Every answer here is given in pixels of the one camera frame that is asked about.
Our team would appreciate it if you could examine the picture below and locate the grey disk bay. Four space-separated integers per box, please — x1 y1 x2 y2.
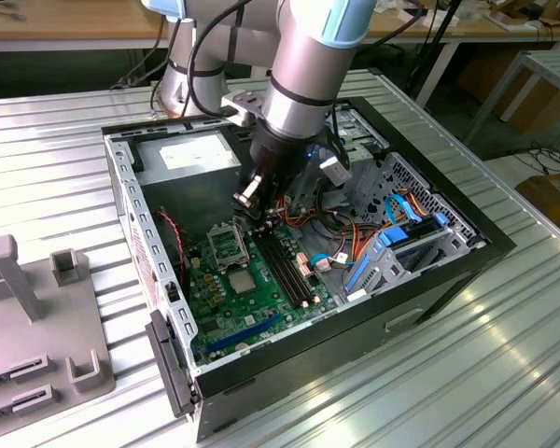
338 218 480 310

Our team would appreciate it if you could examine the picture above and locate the blue expansion slot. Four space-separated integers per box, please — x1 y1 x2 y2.
203 312 282 357

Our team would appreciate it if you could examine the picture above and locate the black RAM slot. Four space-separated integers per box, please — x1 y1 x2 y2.
270 229 312 301
259 231 301 306
264 231 307 303
253 231 296 308

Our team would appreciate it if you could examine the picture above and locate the blue disk carrier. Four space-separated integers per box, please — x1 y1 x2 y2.
375 212 450 251

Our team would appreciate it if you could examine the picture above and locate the red black twisted wire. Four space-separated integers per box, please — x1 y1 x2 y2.
155 209 189 287

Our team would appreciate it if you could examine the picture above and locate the black case fan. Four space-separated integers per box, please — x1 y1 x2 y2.
154 209 190 287

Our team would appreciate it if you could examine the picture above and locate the blue carrier rail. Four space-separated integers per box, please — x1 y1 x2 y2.
343 254 373 292

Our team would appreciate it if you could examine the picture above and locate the thin cable with metal plug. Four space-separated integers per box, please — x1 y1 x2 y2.
110 18 169 118

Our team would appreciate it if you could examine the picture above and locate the black plastic case panel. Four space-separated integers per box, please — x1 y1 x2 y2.
143 307 201 420

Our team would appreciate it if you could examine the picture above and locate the flat cardboard piece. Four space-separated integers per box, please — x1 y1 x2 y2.
483 7 545 33

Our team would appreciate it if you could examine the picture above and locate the grey power supply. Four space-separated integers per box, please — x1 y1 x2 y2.
132 129 243 245

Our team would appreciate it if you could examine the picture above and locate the green motherboard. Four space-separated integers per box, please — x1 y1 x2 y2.
183 222 341 369

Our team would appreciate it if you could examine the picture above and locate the small brown cardboard box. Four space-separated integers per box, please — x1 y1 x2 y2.
515 171 560 244

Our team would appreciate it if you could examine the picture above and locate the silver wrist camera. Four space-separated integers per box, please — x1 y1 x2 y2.
220 90 265 126
315 157 353 189

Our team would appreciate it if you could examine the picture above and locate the grey parts rack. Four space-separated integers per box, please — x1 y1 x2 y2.
0 234 118 421

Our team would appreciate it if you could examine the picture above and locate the white flat box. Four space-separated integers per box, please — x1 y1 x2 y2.
398 5 459 28

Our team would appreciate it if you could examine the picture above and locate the blue SATA cable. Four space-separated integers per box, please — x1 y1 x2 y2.
382 192 425 231

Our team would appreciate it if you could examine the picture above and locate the grey metal frame table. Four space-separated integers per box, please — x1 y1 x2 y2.
461 49 560 155

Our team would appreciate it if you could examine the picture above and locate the large brown cardboard box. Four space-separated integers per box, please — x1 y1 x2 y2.
456 46 560 136

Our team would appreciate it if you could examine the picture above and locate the black PC case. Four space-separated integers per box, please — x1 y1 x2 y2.
100 96 518 444

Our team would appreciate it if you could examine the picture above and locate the black camera cable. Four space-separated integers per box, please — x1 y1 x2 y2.
358 8 426 48
186 0 244 118

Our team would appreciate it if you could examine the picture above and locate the orange yellow wire bundle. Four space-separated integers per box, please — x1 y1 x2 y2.
232 186 433 274

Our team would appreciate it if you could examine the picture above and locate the black camera bracket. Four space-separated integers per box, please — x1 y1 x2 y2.
307 125 352 178

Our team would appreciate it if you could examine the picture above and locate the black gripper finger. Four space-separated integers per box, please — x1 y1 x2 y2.
256 178 282 221
231 172 266 220

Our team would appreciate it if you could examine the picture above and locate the wooden workbench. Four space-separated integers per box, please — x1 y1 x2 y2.
0 0 560 111

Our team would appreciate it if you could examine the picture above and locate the metal socket cover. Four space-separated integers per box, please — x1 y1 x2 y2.
203 225 252 273

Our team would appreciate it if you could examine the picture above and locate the CPU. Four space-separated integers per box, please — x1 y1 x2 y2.
227 269 257 296

